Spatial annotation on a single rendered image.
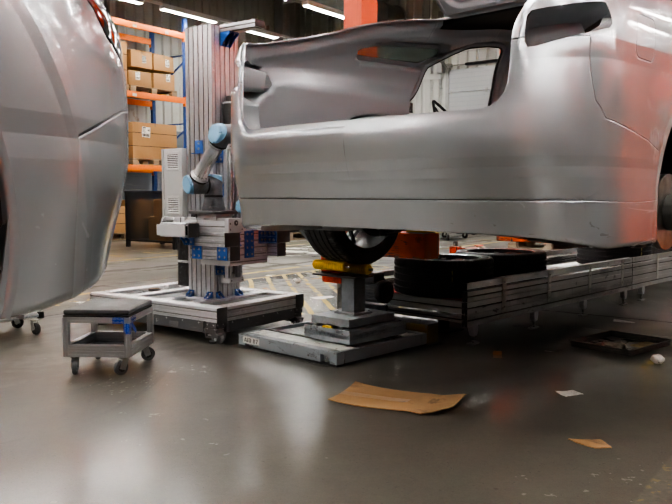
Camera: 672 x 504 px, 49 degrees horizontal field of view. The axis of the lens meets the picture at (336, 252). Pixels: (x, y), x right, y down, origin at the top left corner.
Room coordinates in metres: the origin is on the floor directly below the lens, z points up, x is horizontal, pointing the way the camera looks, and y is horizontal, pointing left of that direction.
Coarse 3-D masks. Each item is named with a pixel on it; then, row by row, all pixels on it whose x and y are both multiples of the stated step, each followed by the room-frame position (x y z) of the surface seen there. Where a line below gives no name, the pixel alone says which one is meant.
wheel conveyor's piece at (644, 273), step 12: (552, 252) 6.96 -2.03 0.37; (564, 252) 7.14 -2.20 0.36; (552, 264) 6.88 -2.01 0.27; (564, 264) 6.88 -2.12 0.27; (576, 264) 6.89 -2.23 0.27; (636, 264) 6.30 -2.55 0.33; (648, 264) 6.52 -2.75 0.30; (660, 264) 6.69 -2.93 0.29; (636, 276) 6.30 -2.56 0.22; (648, 276) 6.49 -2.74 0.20; (660, 276) 6.70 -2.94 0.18
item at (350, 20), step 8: (344, 0) 5.01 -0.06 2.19; (352, 0) 4.96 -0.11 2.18; (360, 0) 4.91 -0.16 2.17; (368, 0) 4.96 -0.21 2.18; (376, 0) 5.02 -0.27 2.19; (344, 8) 5.01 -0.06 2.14; (352, 8) 4.96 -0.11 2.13; (360, 8) 4.91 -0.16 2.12; (368, 8) 4.96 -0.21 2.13; (376, 8) 5.02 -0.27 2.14; (344, 16) 5.01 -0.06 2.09; (352, 16) 4.96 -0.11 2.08; (360, 16) 4.91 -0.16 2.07; (368, 16) 4.96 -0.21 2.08; (376, 16) 5.02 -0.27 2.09; (344, 24) 5.01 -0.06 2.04; (352, 24) 4.96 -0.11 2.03; (360, 24) 4.91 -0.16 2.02
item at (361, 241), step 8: (344, 232) 4.12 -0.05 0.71; (352, 232) 4.45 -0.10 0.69; (360, 232) 4.54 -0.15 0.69; (352, 240) 4.46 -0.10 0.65; (360, 240) 4.46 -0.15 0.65; (368, 240) 4.42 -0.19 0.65; (376, 240) 4.39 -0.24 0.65; (384, 240) 4.37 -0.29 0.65; (360, 248) 4.22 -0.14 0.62; (368, 248) 4.27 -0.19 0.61
